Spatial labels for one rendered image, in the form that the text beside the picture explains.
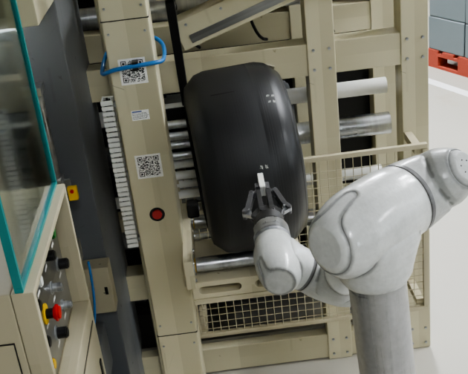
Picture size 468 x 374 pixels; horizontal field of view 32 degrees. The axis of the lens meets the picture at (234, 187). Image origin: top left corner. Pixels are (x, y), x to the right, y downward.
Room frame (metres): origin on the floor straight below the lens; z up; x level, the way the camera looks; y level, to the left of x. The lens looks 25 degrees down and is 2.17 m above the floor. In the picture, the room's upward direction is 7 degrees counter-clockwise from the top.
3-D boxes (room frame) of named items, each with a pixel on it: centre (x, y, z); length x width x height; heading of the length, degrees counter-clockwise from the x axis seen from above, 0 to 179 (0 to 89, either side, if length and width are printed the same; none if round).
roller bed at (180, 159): (2.68, 0.21, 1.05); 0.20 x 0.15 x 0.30; 91
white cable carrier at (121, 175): (2.25, 0.32, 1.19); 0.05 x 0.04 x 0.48; 1
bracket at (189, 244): (2.30, 0.16, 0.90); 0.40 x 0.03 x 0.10; 1
